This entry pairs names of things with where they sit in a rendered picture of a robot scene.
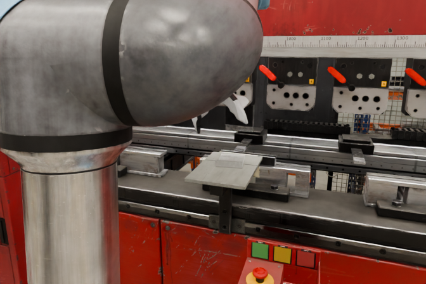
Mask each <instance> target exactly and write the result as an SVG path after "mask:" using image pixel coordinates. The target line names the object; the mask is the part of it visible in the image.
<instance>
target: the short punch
mask: <svg viewBox="0 0 426 284"><path fill-rule="evenodd" d="M244 111H245V114H246V116H247V120H248V124H246V125H245V124H244V123H242V122H240V121H239V120H237V119H236V117H235V115H234V114H233V113H231V112H230V110H229V108H228V107H227V106H225V125H226V130H229V131H244V132H253V126H254V105H252V106H247V107H245V108H244Z"/></svg>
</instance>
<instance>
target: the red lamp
mask: <svg viewBox="0 0 426 284"><path fill-rule="evenodd" d="M314 255H315V254H314V253H310V252H303V251H300V250H298V251H297V265H299V266H305V267H309V268H314Z"/></svg>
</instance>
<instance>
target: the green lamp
mask: <svg viewBox="0 0 426 284"><path fill-rule="evenodd" d="M252 256H253V257H259V258H263V259H268V245H265V244H261V243H254V242H252Z"/></svg>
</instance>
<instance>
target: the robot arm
mask: <svg viewBox="0 0 426 284"><path fill-rule="evenodd" d="M269 3H270V0H0V151H1V152H3V153H4V154H5V155H7V156H8V157H9V158H11V159H12V160H14V161H15V162H16V163H18V165H19V166H20V174H21V184H22V203H23V223H24V233H25V252H26V262H27V281H28V284H120V250H119V198H118V171H117V159H118V157H119V155H120V154H121V153H122V152H123V151H124V150H125V149H126V148H127V147H128V146H129V145H130V144H131V143H132V127H133V126H143V127H160V126H168V125H172V124H178V123H181V122H184V121H186V120H190V119H192V121H193V125H194V126H195V130H196V132H197V134H200V128H201V124H200V121H201V118H202V117H204V116H205V115H207V114H208V112H209V110H211V109H213V108H214V107H216V106H218V105H219V104H220V103H222V104H224V105H226V106H227V107H228V108H229V110H230V112H231V113H233V114H234V115H235V117H236V119H237V120H239V121H240V122H242V123H244V124H245V125H246V124H248V120H247V116H246V114H245V111H244V108H245V107H246V106H247V105H248V103H249V101H248V99H247V98H246V97H244V96H239V95H236V94H235V93H234V92H236V91H237V90H238V89H239V88H240V87H241V86H242V85H243V84H244V82H245V81H246V80H247V79H248V78H249V77H250V75H251V74H252V73H253V71H254V69H255V67H256V65H257V64H258V61H259V59H260V57H261V53H262V45H263V27H262V22H261V19H260V16H259V14H258V12H257V10H265V9H267V8H268V7H269Z"/></svg>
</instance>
